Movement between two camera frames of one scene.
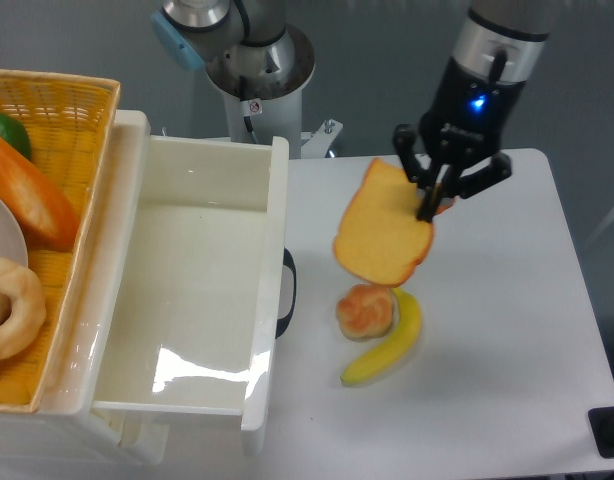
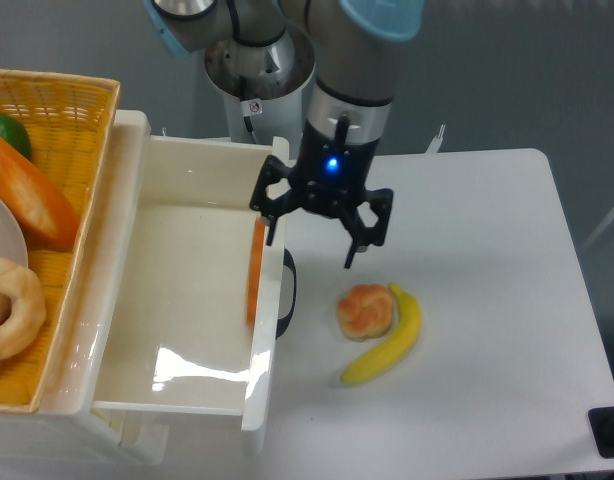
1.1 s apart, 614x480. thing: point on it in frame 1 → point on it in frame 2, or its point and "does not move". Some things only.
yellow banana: [397, 349] does not move
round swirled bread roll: [365, 312] does not move
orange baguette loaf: [48, 217] does not move
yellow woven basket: [69, 119] does not move
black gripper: [461, 130] → [330, 174]
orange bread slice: [379, 236] → [254, 271]
